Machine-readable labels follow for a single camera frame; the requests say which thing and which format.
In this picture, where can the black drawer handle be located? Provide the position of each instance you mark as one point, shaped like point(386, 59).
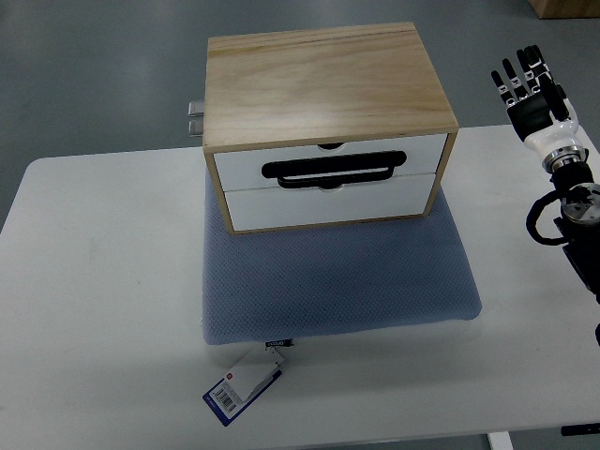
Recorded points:
point(335, 171)

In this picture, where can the white drawer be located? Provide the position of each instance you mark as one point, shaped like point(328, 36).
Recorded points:
point(242, 170)
point(276, 207)

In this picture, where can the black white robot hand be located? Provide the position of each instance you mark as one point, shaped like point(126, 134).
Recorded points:
point(540, 112)

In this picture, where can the grey metal clamp bracket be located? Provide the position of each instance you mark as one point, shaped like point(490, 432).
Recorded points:
point(195, 113)

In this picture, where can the blue mesh cushion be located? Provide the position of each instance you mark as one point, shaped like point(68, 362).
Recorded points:
point(270, 286)

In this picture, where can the cardboard box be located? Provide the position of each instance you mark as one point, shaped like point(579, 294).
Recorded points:
point(565, 9)

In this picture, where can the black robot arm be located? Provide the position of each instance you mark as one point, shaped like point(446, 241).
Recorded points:
point(578, 222)

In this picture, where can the wooden drawer cabinet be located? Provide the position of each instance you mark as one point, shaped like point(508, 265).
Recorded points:
point(322, 87)

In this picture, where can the white blue product tag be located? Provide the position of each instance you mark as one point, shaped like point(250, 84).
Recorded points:
point(243, 383)

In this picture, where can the black object at edge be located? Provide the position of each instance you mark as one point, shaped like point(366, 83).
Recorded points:
point(580, 430)

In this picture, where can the white table leg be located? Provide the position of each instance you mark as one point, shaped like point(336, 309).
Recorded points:
point(500, 441)

